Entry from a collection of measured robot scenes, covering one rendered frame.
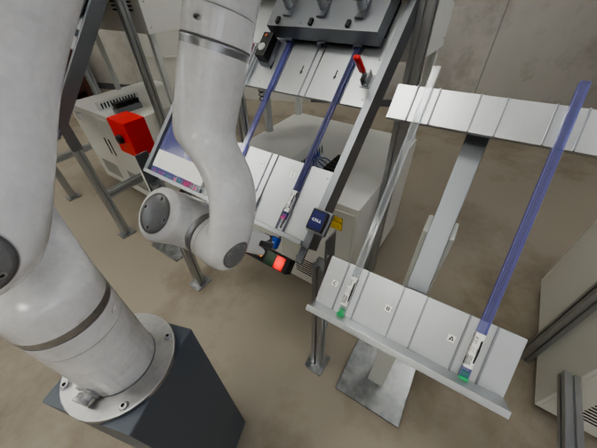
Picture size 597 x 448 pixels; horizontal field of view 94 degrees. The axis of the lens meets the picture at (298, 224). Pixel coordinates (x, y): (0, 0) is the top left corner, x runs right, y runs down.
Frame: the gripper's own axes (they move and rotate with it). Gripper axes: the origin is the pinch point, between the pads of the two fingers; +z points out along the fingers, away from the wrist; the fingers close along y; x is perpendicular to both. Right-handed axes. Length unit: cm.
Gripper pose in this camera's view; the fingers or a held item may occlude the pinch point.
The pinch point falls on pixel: (264, 239)
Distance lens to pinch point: 69.7
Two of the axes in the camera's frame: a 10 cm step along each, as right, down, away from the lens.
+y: 8.2, 3.6, -4.4
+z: 4.0, 1.8, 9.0
